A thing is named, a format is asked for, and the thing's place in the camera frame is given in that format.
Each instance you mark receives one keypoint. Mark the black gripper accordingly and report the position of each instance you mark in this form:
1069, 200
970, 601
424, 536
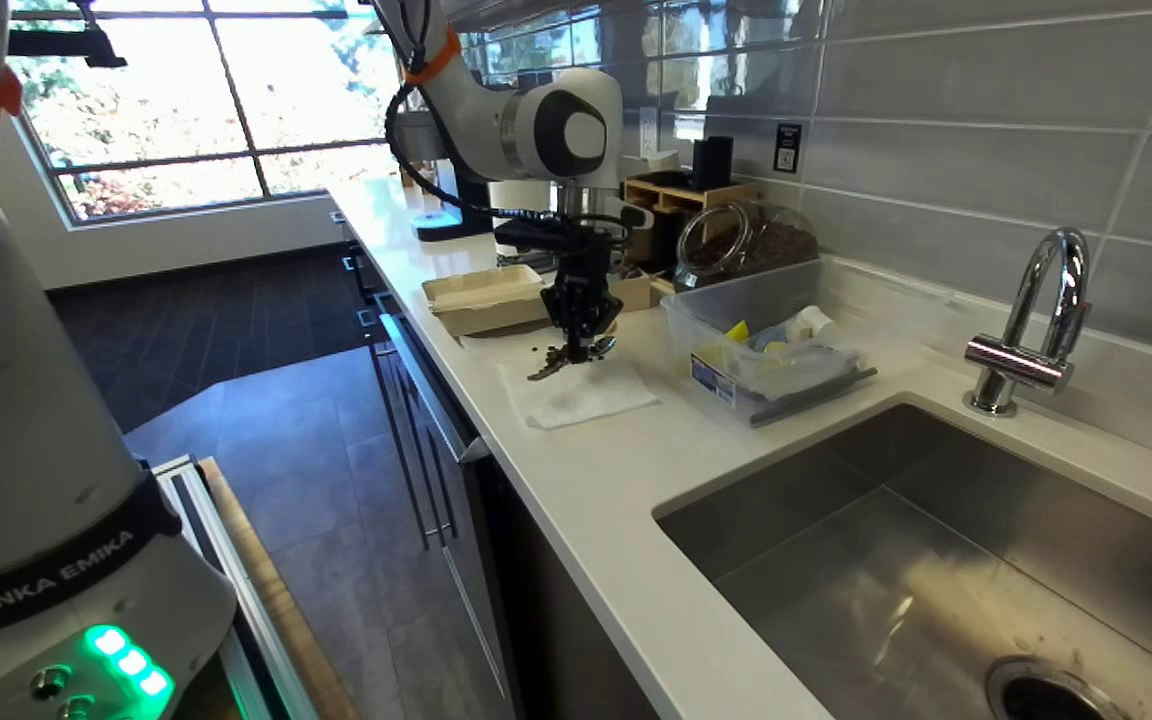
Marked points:
586, 291

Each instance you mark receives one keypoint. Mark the silver spoon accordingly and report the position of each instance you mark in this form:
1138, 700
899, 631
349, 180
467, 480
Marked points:
561, 360

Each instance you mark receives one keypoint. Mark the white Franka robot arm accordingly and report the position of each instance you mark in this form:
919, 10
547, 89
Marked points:
28, 425

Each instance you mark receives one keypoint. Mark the white paper napkin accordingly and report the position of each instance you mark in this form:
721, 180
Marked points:
590, 399

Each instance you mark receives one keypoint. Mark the wooden cutting board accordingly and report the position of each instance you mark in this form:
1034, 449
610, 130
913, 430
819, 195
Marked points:
491, 300

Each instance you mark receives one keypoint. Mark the wooden box organizer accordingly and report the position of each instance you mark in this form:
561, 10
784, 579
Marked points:
660, 221

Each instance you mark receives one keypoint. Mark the yellow sponge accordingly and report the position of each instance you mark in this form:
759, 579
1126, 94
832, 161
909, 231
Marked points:
738, 332

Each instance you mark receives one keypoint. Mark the clear plastic bin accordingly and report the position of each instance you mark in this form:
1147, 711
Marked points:
769, 360

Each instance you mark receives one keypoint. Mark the clear plastic container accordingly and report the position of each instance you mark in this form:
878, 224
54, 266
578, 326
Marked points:
778, 386

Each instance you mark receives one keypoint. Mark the black cup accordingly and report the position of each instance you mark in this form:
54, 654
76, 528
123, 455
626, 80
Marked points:
712, 161

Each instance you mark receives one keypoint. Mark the small white bottle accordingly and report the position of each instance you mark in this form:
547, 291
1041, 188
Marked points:
809, 326

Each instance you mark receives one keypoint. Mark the wooden strip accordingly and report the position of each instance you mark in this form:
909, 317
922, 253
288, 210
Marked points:
280, 601

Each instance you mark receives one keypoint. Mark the stainless steel sink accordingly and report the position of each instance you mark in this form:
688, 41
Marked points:
948, 572

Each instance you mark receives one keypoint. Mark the large window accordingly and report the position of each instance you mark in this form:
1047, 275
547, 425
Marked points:
188, 100

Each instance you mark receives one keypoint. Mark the chrome curved faucet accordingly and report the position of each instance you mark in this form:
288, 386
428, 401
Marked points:
1051, 323

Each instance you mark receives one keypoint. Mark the sink drain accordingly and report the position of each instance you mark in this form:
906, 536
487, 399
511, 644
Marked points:
1051, 694

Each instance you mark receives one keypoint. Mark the wall power outlet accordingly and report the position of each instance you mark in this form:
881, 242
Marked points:
784, 145

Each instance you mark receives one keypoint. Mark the metal rail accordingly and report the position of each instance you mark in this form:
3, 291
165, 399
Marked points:
220, 586

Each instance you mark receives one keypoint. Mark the black overhead mount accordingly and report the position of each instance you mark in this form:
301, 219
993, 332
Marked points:
62, 41

